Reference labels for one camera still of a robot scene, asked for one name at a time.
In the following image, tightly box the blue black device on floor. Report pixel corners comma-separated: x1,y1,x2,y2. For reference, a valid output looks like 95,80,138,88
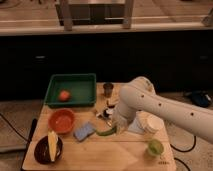
184,91,212,108

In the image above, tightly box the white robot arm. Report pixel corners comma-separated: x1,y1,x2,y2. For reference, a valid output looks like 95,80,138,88
113,76,213,144

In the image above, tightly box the wooden chair frame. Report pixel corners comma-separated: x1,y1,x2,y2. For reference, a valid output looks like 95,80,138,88
55,0,134,31

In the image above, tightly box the green cup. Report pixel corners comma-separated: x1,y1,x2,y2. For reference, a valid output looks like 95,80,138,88
147,139,164,157

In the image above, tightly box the green pepper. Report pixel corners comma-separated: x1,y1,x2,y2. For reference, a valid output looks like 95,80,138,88
96,126,117,136

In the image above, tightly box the green plastic tray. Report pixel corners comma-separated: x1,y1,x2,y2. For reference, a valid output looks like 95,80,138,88
44,73,96,108

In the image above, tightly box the dark brown bowl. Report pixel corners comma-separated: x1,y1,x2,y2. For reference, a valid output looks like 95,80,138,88
34,136,63,165

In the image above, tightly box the black power cable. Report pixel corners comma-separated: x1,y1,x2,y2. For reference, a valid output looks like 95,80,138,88
169,134,198,171

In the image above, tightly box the black handled brush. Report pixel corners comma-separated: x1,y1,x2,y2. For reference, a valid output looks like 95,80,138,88
106,98,119,107

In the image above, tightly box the small metal cup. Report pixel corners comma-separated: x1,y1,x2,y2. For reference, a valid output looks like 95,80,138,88
103,82,114,98

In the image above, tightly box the white cup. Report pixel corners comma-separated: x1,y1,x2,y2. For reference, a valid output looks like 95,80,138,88
144,115,164,134

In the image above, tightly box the yellow corn cob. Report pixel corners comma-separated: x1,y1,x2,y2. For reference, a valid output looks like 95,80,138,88
48,131,58,162

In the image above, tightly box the orange bowl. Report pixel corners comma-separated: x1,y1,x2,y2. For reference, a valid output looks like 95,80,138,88
48,109,75,134

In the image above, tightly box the red tomato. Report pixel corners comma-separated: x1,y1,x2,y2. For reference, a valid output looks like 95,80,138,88
58,90,71,102

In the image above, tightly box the blue sponge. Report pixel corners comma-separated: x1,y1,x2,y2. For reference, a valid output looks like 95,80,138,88
74,122,95,142

